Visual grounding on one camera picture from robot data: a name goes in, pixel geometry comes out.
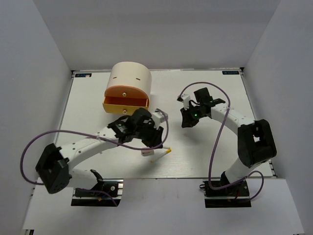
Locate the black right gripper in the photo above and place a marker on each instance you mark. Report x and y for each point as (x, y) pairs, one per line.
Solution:
(188, 122)

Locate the cream cylindrical drawer organizer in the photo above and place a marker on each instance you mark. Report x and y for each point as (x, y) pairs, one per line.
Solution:
(130, 74)

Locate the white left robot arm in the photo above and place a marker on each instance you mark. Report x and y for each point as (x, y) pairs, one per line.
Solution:
(55, 165)

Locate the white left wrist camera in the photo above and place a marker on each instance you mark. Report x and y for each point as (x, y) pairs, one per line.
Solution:
(159, 117)

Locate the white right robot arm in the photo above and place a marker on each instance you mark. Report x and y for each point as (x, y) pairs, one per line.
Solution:
(255, 142)

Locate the yellow drawer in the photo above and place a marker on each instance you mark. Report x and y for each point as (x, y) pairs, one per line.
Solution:
(116, 105)

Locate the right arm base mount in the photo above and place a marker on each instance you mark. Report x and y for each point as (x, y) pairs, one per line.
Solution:
(232, 197)

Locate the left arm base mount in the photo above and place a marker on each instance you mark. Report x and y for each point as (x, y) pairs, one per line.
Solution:
(107, 193)

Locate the pink correction tape dispenser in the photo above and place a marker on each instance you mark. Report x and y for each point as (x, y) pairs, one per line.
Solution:
(147, 152)

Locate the orange top drawer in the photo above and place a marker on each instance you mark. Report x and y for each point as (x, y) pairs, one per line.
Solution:
(132, 92)

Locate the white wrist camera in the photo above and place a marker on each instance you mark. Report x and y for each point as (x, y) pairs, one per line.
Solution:
(159, 117)
(184, 98)

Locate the white marker yellow cap lower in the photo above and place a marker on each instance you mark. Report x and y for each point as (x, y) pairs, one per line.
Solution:
(161, 156)

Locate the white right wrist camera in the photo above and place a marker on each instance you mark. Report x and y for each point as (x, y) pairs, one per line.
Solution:
(184, 98)

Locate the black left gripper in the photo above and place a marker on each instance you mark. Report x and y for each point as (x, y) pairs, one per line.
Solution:
(156, 140)

